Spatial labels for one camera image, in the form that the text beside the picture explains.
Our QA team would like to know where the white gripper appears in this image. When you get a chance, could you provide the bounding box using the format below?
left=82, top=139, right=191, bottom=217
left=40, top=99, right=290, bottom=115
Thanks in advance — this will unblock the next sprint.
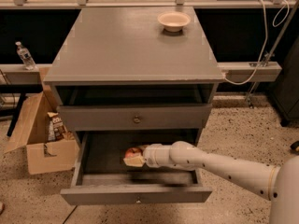
left=123, top=144, right=162, bottom=168

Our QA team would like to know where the red apple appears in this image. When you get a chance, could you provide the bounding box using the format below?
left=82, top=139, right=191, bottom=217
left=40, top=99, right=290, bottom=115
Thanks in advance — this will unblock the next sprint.
left=125, top=147, right=142, bottom=159

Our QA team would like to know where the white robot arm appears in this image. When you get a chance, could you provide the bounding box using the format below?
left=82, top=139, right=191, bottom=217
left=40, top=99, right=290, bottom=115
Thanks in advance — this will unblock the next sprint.
left=123, top=141, right=299, bottom=224

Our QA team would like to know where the open grey middle drawer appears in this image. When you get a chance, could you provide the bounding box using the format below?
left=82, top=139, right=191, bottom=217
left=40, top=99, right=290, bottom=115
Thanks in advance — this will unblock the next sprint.
left=61, top=129, right=212, bottom=205

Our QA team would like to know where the grey drawer cabinet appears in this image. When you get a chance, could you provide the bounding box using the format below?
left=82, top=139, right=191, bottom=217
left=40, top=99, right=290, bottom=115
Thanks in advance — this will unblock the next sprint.
left=43, top=6, right=225, bottom=145

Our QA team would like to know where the brown snack bag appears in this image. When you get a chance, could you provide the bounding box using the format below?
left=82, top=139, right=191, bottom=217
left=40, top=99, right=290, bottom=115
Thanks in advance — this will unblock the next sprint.
left=48, top=112, right=66, bottom=142

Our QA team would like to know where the open cardboard box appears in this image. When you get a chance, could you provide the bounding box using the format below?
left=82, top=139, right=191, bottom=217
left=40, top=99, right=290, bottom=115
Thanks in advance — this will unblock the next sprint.
left=4, top=68, right=78, bottom=175

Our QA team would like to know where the dark table leg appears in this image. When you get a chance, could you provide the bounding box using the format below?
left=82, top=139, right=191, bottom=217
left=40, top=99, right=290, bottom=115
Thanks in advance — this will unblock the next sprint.
left=7, top=93, right=27, bottom=137

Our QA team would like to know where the beige bowl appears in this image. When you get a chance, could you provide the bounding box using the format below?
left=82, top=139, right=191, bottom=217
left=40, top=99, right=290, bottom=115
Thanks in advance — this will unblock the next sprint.
left=157, top=11, right=191, bottom=32

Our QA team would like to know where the clear plastic water bottle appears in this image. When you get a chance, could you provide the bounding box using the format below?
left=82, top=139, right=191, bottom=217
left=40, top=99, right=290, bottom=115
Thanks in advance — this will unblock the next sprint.
left=16, top=41, right=36, bottom=70

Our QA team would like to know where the white cable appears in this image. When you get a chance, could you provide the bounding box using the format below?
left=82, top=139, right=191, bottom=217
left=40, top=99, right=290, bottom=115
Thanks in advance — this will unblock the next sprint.
left=221, top=0, right=291, bottom=86

